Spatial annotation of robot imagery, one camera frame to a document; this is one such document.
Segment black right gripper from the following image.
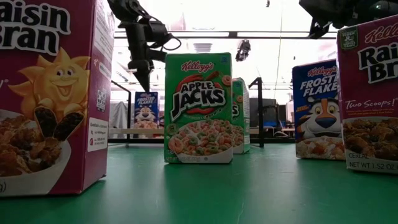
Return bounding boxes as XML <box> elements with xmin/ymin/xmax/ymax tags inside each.
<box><xmin>298</xmin><ymin>0</ymin><xmax>358</xmax><ymax>40</ymax></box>

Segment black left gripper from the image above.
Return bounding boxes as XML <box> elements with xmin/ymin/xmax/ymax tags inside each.
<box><xmin>124</xmin><ymin>20</ymin><xmax>167</xmax><ymax>93</ymax></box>

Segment Apple Jacks cereal box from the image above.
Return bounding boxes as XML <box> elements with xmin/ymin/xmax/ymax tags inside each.
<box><xmin>164</xmin><ymin>52</ymin><xmax>234</xmax><ymax>165</ymax></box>
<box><xmin>231</xmin><ymin>77</ymin><xmax>251</xmax><ymax>155</ymax></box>

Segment Frosted Flakes cereal box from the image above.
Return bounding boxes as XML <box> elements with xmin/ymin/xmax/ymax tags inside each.
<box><xmin>292</xmin><ymin>58</ymin><xmax>346</xmax><ymax>161</ymax></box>
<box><xmin>134</xmin><ymin>91</ymin><xmax>160</xmax><ymax>130</ymax></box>

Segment Raisin Bran cereal box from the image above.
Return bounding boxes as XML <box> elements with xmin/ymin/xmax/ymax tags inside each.
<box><xmin>336</xmin><ymin>14</ymin><xmax>398</xmax><ymax>174</ymax></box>
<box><xmin>0</xmin><ymin>0</ymin><xmax>116</xmax><ymax>197</ymax></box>

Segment white cloth cover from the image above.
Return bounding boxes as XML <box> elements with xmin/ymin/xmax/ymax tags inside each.
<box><xmin>108</xmin><ymin>101</ymin><xmax>128</xmax><ymax>138</ymax></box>

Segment black overhead crossbeam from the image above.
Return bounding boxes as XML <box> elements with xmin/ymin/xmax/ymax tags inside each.
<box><xmin>114</xmin><ymin>30</ymin><xmax>338</xmax><ymax>40</ymax></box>

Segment black ceiling spotlight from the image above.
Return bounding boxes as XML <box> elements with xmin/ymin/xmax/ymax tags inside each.
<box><xmin>235</xmin><ymin>39</ymin><xmax>251</xmax><ymax>62</ymax></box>

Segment black monitors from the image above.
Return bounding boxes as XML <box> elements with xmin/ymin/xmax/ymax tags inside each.
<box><xmin>249</xmin><ymin>98</ymin><xmax>287</xmax><ymax>128</ymax></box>

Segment green table mat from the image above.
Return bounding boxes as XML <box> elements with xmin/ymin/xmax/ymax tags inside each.
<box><xmin>0</xmin><ymin>142</ymin><xmax>398</xmax><ymax>224</ymax></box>

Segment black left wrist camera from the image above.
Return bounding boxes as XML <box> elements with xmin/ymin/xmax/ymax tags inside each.
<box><xmin>149</xmin><ymin>20</ymin><xmax>171</xmax><ymax>43</ymax></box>

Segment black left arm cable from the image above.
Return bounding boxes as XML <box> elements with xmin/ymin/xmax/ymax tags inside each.
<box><xmin>160</xmin><ymin>32</ymin><xmax>183</xmax><ymax>52</ymax></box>

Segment wooden shelf with black frame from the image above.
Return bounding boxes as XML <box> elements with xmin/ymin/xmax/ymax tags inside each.
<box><xmin>108</xmin><ymin>77</ymin><xmax>265</xmax><ymax>149</ymax></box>

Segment silver ventilation duct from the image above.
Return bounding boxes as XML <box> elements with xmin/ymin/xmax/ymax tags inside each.
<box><xmin>193</xmin><ymin>42</ymin><xmax>213</xmax><ymax>53</ymax></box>

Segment black aluminium table frame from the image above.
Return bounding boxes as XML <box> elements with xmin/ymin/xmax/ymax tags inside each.
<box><xmin>108</xmin><ymin>138</ymin><xmax>296</xmax><ymax>144</ymax></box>

